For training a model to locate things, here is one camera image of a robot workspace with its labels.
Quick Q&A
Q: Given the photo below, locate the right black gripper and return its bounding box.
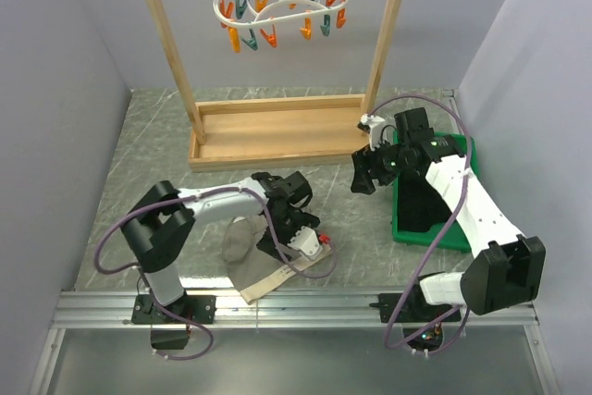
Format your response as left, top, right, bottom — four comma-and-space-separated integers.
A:
351, 135, 411, 195

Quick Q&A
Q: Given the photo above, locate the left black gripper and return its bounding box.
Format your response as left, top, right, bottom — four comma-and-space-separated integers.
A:
258, 208, 320, 264

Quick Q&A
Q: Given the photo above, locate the taupe underwear beige waistband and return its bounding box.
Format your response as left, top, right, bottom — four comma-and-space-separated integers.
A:
222, 216, 337, 304

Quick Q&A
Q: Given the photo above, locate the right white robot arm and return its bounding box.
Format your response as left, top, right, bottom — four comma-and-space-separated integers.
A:
351, 107, 546, 321

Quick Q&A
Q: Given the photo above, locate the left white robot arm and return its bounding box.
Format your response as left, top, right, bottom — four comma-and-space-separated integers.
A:
121, 171, 323, 323

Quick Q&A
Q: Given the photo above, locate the teal clip front right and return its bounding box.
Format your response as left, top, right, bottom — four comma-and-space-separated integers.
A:
320, 14, 331, 37

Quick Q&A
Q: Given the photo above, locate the yellow clip front right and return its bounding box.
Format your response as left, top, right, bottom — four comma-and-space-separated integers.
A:
300, 10, 313, 41

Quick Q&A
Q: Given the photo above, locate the yellow clip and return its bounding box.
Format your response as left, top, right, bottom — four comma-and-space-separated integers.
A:
255, 0, 268, 13
228, 27, 241, 54
300, 10, 313, 41

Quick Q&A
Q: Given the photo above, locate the teal clip front left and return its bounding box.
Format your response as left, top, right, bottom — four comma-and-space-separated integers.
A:
240, 29, 258, 51

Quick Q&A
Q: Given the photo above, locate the yellow clip front left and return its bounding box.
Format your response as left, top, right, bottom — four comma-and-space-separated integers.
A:
228, 27, 241, 54

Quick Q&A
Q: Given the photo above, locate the teal clip back left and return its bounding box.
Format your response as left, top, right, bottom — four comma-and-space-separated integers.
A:
235, 0, 249, 20

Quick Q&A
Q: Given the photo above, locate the yellow clip inner left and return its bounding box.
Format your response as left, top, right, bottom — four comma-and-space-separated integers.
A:
255, 0, 268, 13

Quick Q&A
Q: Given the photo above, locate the black garment in bin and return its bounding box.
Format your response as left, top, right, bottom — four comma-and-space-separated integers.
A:
397, 172, 451, 233

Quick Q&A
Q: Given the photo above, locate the green plastic bin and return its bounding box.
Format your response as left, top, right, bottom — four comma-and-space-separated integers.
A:
391, 129, 483, 255

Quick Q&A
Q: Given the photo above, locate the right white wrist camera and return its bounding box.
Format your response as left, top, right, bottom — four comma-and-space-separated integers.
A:
358, 114, 387, 151

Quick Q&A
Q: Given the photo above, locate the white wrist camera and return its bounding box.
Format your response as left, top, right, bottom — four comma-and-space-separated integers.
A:
358, 114, 387, 151
287, 227, 324, 261

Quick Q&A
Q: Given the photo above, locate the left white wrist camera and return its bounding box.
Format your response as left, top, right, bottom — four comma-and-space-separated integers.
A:
287, 227, 324, 261

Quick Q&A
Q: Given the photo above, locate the wooden hanging rack frame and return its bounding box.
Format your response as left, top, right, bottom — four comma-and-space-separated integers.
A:
145, 0, 402, 171

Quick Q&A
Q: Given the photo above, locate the aluminium mounting rail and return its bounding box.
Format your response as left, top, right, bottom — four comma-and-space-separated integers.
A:
31, 288, 560, 394

